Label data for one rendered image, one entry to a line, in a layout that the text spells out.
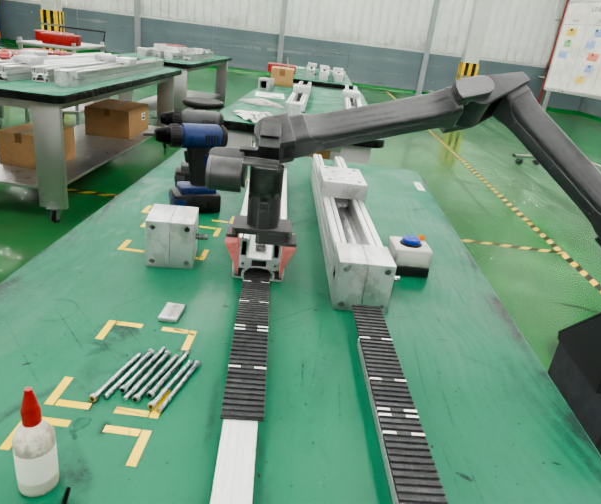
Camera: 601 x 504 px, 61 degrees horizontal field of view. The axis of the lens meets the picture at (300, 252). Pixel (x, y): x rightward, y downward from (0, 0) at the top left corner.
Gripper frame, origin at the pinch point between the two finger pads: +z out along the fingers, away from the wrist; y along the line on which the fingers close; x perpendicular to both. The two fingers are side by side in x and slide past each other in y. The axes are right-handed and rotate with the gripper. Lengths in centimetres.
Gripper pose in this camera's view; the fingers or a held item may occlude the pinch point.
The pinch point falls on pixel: (258, 270)
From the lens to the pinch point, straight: 92.5
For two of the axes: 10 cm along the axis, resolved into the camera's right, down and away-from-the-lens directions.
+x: 0.3, 4.0, -9.2
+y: -9.9, -0.9, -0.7
